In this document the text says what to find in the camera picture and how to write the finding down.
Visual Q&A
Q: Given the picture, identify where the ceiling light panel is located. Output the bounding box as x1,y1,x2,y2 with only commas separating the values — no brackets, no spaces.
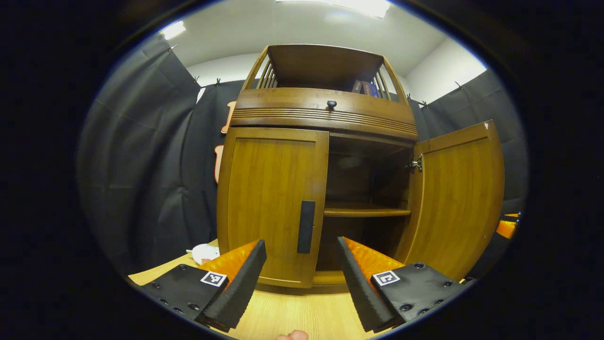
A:
160,20,187,41
276,0,392,18

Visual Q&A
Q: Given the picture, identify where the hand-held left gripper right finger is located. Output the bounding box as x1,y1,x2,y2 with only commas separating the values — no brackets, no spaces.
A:
337,236,468,333

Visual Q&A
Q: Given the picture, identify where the wooden drawer with black knob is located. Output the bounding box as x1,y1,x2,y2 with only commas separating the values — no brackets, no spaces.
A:
230,87,418,141

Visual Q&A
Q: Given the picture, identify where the white packet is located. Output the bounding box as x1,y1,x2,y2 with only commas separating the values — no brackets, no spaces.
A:
191,243,221,265

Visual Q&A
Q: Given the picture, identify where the wooden double-door shoe cabinet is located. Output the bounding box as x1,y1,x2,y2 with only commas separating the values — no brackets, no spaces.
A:
216,44,420,289

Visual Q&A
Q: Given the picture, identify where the wooden cabinet door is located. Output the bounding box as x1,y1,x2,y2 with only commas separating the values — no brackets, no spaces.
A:
395,119,505,282
217,127,330,289

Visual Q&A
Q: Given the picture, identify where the black backdrop cloth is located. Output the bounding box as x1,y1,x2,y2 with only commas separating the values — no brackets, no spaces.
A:
78,35,529,279

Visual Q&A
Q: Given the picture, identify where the wooden inner cabinet shelf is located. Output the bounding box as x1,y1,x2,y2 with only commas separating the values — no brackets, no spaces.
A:
323,203,412,218

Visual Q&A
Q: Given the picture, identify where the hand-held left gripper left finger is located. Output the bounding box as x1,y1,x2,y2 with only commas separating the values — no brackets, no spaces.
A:
137,239,268,332

